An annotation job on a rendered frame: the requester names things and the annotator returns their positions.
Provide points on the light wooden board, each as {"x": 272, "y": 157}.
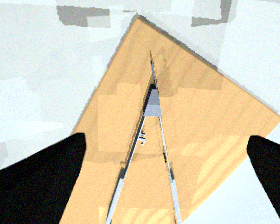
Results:
{"x": 206, "y": 119}

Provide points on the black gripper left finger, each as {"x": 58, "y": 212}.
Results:
{"x": 36, "y": 189}

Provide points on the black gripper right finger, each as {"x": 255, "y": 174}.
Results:
{"x": 264, "y": 156}

